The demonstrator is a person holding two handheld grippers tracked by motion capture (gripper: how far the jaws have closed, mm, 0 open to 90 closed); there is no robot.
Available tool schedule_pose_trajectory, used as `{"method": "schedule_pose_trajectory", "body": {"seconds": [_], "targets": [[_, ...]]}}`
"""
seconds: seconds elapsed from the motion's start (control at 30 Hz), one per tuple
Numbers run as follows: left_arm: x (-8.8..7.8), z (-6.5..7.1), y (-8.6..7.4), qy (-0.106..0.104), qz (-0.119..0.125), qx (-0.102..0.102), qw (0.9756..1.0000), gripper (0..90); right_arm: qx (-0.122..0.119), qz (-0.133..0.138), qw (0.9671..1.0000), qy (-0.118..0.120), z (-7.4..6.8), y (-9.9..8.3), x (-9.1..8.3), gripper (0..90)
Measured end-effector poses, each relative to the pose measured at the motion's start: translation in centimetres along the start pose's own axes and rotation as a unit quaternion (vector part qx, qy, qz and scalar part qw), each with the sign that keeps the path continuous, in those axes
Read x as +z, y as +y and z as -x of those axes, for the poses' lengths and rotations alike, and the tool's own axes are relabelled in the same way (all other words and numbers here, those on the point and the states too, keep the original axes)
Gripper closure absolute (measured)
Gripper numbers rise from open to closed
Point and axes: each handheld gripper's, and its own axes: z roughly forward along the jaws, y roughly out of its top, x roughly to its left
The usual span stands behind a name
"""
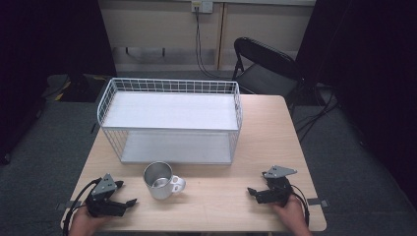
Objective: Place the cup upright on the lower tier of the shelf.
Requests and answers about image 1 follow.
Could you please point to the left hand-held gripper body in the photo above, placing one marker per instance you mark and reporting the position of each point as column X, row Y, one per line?
column 104, row 188

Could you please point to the black curtain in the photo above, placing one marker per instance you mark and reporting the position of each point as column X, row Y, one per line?
column 370, row 65
column 42, row 42

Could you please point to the person's right hand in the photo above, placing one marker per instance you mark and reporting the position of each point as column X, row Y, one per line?
column 293, row 218

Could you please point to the person's left hand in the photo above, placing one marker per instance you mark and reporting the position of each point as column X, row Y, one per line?
column 83, row 224

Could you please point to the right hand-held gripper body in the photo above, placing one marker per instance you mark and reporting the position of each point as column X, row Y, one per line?
column 277, row 193

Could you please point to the black folding chair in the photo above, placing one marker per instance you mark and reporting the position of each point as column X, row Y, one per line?
column 262, row 78

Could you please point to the white wall socket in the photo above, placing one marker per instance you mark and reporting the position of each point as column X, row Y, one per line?
column 202, row 5

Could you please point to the grey tape strip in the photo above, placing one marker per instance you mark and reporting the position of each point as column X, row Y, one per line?
column 318, row 202
column 65, row 205

